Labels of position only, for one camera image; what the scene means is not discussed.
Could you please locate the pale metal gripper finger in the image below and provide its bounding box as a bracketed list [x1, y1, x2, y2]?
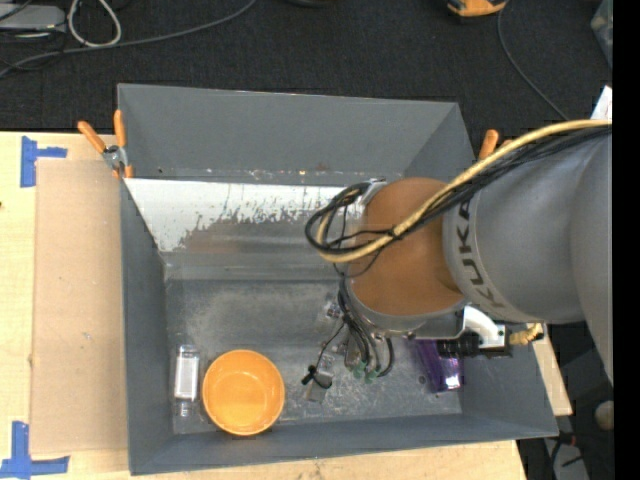
[303, 367, 335, 403]
[316, 291, 346, 326]

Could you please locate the purple translucent block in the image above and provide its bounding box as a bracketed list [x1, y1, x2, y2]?
[411, 338, 465, 394]

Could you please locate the orange bowl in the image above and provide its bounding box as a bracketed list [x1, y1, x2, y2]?
[201, 348, 287, 437]

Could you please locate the clear glass bottle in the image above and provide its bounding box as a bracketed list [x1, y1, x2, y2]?
[171, 343, 202, 419]

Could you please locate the grey metal bin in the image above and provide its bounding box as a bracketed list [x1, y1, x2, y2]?
[115, 82, 560, 476]

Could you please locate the brown cardboard board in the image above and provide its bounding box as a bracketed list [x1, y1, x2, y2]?
[28, 157, 132, 457]

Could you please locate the black cylinder on white bracket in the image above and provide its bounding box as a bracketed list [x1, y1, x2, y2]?
[436, 305, 513, 360]

